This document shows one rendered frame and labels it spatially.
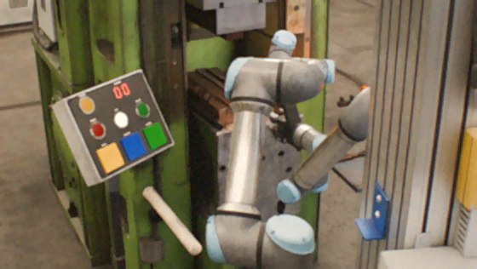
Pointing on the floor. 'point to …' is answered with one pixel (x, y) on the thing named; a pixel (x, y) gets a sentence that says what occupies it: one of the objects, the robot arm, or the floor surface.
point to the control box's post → (116, 220)
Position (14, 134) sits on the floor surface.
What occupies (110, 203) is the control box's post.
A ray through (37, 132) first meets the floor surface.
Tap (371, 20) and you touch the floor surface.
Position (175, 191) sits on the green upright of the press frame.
